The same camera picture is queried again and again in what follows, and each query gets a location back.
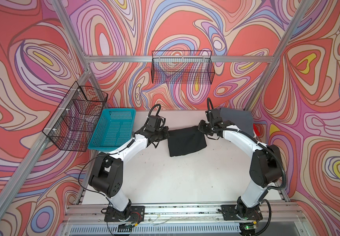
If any aluminium frame crossbar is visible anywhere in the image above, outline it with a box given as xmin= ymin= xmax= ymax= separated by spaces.
xmin=85 ymin=56 xmax=275 ymax=63

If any red folded t shirt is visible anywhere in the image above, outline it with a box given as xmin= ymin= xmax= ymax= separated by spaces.
xmin=253 ymin=124 xmax=260 ymax=137

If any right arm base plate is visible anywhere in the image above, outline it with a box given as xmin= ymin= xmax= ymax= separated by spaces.
xmin=218 ymin=204 xmax=263 ymax=221

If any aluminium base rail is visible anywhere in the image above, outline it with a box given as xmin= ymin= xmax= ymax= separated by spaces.
xmin=57 ymin=201 xmax=313 ymax=236

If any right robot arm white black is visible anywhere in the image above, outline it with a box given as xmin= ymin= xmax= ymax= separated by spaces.
xmin=198 ymin=98 xmax=287 ymax=220

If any black wire basket left wall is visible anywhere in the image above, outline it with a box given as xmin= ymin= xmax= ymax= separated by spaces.
xmin=42 ymin=82 xmax=108 ymax=152

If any teal plastic basket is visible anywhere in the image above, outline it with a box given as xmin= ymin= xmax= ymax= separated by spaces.
xmin=88 ymin=108 xmax=136 ymax=152

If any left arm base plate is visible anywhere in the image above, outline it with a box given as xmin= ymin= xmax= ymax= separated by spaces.
xmin=101 ymin=206 xmax=145 ymax=223

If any black wire basket wall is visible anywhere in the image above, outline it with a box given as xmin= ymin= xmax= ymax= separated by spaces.
xmin=42 ymin=82 xmax=108 ymax=152
xmin=151 ymin=50 xmax=215 ymax=85

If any black t shirt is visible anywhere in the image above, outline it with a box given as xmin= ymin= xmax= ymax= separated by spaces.
xmin=167 ymin=126 xmax=207 ymax=157

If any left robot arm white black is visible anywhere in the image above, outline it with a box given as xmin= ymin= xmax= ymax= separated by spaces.
xmin=83 ymin=104 xmax=169 ymax=221

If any black wire basket back wall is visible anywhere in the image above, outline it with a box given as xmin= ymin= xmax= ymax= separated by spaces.
xmin=151 ymin=50 xmax=215 ymax=85

